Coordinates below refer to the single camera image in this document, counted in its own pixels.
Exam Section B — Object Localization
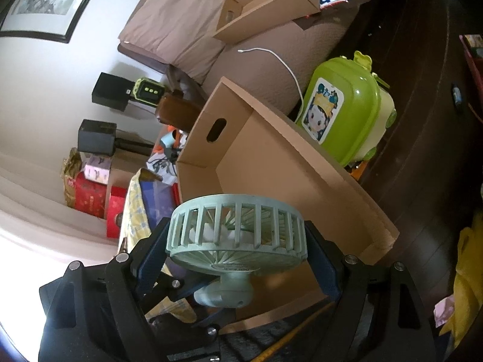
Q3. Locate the mint green handheld fan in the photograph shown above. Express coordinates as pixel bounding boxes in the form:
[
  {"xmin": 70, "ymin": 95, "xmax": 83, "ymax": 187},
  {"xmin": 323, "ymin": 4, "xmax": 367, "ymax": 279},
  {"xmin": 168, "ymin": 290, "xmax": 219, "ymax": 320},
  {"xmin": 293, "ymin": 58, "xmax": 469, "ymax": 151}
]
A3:
[{"xmin": 166, "ymin": 194, "xmax": 308, "ymax": 308}]

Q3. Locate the yellow checkered tablecloth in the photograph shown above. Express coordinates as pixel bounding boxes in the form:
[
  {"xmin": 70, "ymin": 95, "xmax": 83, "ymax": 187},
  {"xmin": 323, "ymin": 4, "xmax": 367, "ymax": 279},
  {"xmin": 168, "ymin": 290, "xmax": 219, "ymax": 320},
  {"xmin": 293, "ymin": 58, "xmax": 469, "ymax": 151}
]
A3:
[{"xmin": 119, "ymin": 168, "xmax": 197, "ymax": 324}]

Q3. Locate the red gift box lower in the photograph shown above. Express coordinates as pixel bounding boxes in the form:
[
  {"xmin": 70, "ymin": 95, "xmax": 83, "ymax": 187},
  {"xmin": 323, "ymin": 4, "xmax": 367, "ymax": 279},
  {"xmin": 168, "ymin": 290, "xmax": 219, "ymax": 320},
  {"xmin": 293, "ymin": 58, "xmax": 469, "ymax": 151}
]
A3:
[{"xmin": 107, "ymin": 186, "xmax": 127, "ymax": 239}]

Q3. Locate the red gift bag upper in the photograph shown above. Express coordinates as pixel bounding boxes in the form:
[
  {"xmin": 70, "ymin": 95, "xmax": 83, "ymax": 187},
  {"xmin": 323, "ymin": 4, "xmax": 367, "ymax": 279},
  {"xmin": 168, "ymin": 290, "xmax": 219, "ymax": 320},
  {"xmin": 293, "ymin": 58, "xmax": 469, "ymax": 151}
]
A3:
[{"xmin": 75, "ymin": 172, "xmax": 107, "ymax": 218}]

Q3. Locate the pink small box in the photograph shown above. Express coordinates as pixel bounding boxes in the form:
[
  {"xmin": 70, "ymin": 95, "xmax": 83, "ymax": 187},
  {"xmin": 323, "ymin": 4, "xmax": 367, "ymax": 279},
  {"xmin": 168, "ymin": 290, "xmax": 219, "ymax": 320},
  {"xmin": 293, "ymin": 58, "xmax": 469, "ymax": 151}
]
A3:
[{"xmin": 84, "ymin": 154, "xmax": 112, "ymax": 185}]

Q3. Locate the gold paper bag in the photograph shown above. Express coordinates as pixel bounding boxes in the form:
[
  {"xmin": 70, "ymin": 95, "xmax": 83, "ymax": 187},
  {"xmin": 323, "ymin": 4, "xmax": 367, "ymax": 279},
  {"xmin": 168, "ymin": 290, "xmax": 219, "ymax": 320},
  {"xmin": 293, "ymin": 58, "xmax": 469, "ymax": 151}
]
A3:
[{"xmin": 61, "ymin": 147, "xmax": 83, "ymax": 208}]

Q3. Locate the black speaker left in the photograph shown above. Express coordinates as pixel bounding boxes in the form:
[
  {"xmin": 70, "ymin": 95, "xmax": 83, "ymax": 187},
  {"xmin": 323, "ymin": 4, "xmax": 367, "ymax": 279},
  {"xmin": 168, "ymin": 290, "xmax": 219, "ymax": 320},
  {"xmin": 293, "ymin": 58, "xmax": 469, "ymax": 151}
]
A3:
[{"xmin": 77, "ymin": 119, "xmax": 117, "ymax": 156}]

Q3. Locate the black speaker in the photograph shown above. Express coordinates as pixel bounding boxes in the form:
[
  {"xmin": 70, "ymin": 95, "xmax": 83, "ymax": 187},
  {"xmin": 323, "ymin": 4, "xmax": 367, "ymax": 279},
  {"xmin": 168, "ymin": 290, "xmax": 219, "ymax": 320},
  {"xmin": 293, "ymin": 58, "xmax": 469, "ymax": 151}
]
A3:
[
  {"xmin": 92, "ymin": 72, "xmax": 135, "ymax": 112},
  {"xmin": 77, "ymin": 119, "xmax": 117, "ymax": 156}
]

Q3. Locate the large open cardboard box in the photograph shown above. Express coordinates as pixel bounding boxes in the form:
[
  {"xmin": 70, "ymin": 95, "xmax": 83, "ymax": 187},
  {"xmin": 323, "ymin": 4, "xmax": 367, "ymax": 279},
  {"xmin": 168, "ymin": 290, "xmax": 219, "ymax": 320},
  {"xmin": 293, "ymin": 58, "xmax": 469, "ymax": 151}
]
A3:
[{"xmin": 177, "ymin": 78, "xmax": 399, "ymax": 331}]

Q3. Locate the black speaker right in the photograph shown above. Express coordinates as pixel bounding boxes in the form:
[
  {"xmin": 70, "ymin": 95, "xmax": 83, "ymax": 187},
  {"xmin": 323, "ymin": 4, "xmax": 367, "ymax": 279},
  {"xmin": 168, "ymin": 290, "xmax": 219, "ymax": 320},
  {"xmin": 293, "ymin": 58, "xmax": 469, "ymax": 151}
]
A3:
[{"xmin": 92, "ymin": 72, "xmax": 135, "ymax": 112}]

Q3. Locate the brown sofa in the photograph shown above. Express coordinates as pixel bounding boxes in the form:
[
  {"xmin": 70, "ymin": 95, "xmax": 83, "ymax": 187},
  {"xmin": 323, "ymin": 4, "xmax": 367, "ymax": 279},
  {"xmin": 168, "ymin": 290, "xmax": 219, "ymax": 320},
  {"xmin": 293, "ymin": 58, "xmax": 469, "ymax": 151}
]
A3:
[{"xmin": 118, "ymin": 8, "xmax": 358, "ymax": 114}]

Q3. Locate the brown sofa cushion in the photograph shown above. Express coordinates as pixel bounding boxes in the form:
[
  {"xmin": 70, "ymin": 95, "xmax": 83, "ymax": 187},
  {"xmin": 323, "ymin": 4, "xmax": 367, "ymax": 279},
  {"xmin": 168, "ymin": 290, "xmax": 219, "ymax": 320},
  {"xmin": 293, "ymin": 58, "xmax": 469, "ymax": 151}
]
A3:
[{"xmin": 119, "ymin": 0, "xmax": 225, "ymax": 84}]

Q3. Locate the framed ink painting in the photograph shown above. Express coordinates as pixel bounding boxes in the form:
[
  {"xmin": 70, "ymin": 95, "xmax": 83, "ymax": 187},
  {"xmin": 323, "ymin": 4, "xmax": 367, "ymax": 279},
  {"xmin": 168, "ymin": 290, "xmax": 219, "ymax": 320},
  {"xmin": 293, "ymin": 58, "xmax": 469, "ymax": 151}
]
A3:
[{"xmin": 1, "ymin": 0, "xmax": 90, "ymax": 43}]

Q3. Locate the shallow cardboard tray on sofa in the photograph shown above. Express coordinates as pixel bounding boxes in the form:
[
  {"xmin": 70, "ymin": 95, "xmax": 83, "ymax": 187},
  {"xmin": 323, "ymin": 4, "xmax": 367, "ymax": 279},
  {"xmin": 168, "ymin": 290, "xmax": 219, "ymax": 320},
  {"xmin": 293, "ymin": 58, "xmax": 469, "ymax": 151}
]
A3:
[{"xmin": 214, "ymin": 0, "xmax": 319, "ymax": 44}]

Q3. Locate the brown cardboard box by wall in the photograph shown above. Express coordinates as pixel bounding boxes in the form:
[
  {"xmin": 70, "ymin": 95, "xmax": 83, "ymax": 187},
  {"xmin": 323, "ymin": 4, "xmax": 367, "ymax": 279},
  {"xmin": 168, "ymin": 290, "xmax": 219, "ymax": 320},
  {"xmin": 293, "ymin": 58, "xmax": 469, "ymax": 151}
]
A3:
[{"xmin": 104, "ymin": 150, "xmax": 149, "ymax": 215}]

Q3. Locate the white charging cable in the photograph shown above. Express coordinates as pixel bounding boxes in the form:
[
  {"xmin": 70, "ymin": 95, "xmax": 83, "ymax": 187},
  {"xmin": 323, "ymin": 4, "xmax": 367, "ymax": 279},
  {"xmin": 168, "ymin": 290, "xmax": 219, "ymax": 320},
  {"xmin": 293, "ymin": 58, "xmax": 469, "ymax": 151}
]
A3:
[{"xmin": 237, "ymin": 46, "xmax": 306, "ymax": 122}]

